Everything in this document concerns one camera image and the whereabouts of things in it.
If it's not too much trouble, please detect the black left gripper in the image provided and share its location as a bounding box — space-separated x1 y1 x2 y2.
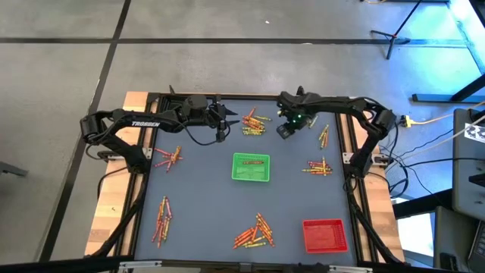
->
206 100 242 131

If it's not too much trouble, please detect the green plastic basket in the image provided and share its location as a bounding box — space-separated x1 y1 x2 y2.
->
231 152 271 183

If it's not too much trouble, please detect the red plastic basket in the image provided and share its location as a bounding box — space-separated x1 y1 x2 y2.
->
302 218 349 254

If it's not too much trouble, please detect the black tripod stand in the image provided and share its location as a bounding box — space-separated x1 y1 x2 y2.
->
369 0 424 61

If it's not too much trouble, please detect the black diagonal strut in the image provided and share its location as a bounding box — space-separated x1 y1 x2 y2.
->
89 177 149 259
346 185 405 265

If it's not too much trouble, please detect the wooden table board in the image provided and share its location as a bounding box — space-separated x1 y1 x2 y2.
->
83 90 405 263

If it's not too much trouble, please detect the black desk bar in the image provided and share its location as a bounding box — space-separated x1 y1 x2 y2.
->
392 188 455 220

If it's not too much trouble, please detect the grey equipment cabinet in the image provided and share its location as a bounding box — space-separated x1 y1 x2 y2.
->
452 108 485 221

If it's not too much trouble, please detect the fiducial marker sheet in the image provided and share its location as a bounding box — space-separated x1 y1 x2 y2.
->
464 122 485 144

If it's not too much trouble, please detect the grey computer case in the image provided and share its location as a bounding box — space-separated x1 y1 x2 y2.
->
433 206 477 272

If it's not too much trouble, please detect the grey chair leg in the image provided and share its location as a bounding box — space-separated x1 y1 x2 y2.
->
0 161 30 177

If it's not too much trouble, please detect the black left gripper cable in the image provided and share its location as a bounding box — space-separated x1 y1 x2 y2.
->
180 123 230 147

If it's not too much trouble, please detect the yellow white extension cable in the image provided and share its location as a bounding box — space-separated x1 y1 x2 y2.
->
412 100 485 126

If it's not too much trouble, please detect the black desk frame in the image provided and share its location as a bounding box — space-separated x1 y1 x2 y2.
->
411 0 485 104

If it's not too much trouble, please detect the silver metal bracket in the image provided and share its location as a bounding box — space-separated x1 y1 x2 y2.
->
117 259 163 273
328 265 374 273

